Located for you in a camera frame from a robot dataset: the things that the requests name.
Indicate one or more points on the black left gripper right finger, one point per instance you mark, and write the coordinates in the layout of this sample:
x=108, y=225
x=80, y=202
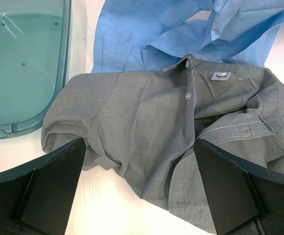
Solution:
x=244, y=198

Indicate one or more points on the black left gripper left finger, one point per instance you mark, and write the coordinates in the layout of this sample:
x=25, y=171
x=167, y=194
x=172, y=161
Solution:
x=36, y=197

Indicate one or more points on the grey shirt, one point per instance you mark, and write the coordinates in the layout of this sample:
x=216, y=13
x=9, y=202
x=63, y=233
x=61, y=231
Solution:
x=143, y=124

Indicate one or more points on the blue shirt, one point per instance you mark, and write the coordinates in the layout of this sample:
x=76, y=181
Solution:
x=138, y=35

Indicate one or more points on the teal plastic bin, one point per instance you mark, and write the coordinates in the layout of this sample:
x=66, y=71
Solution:
x=34, y=47

